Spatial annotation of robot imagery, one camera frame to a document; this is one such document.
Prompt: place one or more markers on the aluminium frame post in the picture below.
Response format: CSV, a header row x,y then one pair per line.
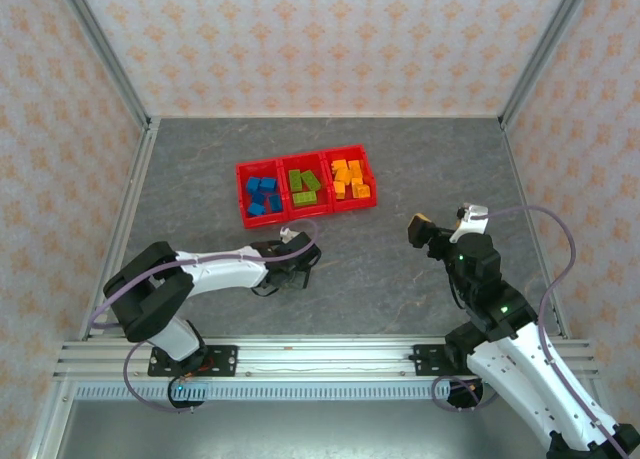
x,y
544,54
106,54

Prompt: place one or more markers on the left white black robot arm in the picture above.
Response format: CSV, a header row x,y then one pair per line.
x,y
225,279

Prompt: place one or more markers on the aluminium side frame rail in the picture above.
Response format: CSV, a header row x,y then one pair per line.
x,y
517,169
127,214

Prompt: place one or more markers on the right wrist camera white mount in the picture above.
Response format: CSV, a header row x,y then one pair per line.
x,y
472,221

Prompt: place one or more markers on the thin aluminium wall rail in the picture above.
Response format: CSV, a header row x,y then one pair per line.
x,y
325,116

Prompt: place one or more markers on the red plastic bin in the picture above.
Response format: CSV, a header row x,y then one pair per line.
x,y
352,206
260,170
300,164

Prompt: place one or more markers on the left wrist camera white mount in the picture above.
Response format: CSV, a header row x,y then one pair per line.
x,y
287,233

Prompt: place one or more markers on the blue lego brick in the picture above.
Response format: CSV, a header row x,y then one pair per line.
x,y
268,183
253,184
275,202
258,197
256,209

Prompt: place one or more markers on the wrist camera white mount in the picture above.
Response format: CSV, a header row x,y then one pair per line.
x,y
472,221
287,233

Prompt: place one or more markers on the green lego brick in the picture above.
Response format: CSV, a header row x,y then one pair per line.
x,y
304,198
310,180
295,180

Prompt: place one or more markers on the wide aluminium base rail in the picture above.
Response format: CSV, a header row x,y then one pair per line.
x,y
325,361

